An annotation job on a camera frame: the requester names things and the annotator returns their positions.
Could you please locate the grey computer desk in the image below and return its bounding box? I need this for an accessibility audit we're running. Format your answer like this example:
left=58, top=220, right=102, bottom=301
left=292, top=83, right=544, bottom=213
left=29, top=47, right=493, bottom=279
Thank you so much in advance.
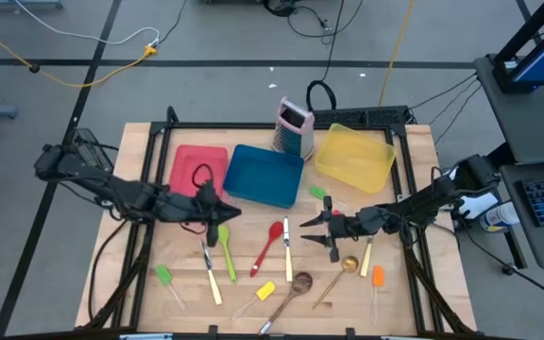
left=472, top=54, right=544, bottom=270

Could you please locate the white paper sheet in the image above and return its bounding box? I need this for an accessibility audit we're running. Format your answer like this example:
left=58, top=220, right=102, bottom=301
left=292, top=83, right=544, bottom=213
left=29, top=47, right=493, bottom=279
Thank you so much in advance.
left=446, top=162, right=500, bottom=221

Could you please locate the yellow plastic bin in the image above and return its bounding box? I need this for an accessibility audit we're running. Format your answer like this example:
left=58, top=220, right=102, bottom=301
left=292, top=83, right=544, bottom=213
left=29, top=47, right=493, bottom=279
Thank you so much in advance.
left=314, top=122, right=399, bottom=195

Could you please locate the yellow floor cable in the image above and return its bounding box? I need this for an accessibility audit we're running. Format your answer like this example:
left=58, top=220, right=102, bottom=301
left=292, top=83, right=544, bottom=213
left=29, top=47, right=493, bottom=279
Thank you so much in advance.
left=0, top=13, right=159, bottom=90

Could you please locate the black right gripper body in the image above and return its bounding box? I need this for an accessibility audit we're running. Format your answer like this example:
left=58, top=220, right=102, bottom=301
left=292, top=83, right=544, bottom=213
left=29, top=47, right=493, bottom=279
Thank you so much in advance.
left=323, top=195, right=364, bottom=264

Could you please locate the black looped cable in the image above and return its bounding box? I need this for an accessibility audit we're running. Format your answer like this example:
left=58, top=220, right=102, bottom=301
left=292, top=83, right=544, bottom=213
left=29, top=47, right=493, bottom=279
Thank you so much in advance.
left=305, top=0, right=347, bottom=112

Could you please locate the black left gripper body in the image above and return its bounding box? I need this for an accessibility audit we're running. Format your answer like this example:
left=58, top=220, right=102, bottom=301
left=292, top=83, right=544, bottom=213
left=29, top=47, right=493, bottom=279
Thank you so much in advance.
left=176, top=181, right=222, bottom=247

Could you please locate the black power strip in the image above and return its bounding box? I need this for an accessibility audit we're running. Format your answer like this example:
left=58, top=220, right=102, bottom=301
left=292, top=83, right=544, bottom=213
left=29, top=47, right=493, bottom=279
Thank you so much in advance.
left=312, top=106, right=411, bottom=127

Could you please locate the orange spatula clear handle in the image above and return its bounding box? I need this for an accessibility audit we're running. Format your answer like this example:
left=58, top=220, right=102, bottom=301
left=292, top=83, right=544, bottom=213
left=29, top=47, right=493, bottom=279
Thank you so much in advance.
left=369, top=264, right=386, bottom=326

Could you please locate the yellow spatula clear handle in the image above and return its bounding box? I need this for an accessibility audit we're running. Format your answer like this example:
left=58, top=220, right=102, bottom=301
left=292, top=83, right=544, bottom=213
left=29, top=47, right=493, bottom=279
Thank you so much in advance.
left=231, top=280, right=277, bottom=322

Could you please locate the green spatula clear handle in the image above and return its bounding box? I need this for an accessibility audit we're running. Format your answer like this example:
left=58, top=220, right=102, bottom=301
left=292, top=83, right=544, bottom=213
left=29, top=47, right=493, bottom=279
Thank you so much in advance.
left=155, top=263, right=190, bottom=314
left=308, top=185, right=349, bottom=209

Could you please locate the green silicone spoon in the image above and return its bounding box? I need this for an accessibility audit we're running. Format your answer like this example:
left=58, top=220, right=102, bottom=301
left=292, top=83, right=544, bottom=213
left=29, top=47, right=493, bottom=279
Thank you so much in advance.
left=217, top=224, right=239, bottom=285

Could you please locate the red silicone spoon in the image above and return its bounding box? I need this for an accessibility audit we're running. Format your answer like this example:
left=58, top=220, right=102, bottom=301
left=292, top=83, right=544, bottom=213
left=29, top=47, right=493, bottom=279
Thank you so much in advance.
left=249, top=220, right=285, bottom=279

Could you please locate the pink metal box grater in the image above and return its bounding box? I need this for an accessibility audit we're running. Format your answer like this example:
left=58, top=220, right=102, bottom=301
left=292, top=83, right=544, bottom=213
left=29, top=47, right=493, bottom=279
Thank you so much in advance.
left=270, top=96, right=315, bottom=162

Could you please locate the black metal table frame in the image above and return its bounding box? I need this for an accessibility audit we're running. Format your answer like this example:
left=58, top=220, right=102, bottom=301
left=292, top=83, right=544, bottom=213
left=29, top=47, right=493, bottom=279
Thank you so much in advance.
left=82, top=106, right=479, bottom=340

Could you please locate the dark wooden spoon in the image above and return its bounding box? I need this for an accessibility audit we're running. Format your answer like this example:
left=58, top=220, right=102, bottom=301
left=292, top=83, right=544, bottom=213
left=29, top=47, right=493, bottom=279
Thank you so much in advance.
left=258, top=271, right=315, bottom=336

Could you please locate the white floor cable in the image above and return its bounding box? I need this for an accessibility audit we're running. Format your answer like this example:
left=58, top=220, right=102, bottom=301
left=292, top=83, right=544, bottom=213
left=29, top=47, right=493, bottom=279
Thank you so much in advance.
left=14, top=0, right=161, bottom=47

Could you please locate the red plastic bin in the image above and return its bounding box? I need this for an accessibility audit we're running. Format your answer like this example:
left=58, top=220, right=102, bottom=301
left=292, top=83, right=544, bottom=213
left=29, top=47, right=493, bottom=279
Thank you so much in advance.
left=167, top=144, right=230, bottom=199

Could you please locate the orange hanging cable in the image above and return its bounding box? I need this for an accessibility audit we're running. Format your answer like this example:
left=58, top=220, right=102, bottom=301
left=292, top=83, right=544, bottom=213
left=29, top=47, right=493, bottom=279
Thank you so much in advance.
left=378, top=0, right=416, bottom=108

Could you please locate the white plastic bottle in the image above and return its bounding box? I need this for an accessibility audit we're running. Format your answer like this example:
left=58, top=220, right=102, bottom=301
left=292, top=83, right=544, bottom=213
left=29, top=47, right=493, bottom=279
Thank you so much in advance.
left=478, top=201, right=521, bottom=233

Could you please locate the gold metal spoon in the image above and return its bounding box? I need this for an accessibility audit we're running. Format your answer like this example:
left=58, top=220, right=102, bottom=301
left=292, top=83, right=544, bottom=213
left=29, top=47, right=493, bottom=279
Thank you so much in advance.
left=312, top=255, right=360, bottom=311

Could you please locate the blue plastic bin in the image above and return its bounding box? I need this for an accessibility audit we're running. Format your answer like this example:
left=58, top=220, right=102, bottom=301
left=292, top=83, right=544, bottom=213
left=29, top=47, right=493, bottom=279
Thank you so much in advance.
left=222, top=144, right=305, bottom=210

